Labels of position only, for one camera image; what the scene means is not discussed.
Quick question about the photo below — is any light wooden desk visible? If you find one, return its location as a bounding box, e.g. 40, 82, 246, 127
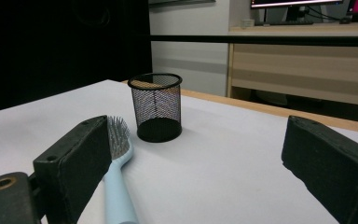
226, 22, 358, 108

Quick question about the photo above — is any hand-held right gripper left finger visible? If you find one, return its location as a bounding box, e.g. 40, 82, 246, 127
33, 115, 113, 224

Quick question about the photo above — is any light blue hairbrush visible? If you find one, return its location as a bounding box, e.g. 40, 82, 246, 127
103, 115, 140, 224

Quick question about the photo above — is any black curtain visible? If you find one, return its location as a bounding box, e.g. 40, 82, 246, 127
0, 0, 154, 116

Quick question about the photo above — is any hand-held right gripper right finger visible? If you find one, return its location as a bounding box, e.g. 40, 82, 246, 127
281, 115, 358, 224

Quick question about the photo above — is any black horizontal frame bar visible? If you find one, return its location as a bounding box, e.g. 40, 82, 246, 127
150, 34, 358, 48

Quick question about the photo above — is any white cabinet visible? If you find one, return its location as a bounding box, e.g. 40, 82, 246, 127
148, 0, 231, 97

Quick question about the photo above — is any white table mat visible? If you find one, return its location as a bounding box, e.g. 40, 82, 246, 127
0, 78, 358, 224

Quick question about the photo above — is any black computer monitor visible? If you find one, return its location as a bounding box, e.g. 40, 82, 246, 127
250, 0, 345, 24

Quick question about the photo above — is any black mesh pen holder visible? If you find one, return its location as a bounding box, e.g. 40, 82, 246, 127
127, 72, 184, 144

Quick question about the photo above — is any black keyboard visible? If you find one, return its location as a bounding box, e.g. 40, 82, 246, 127
255, 21, 315, 27

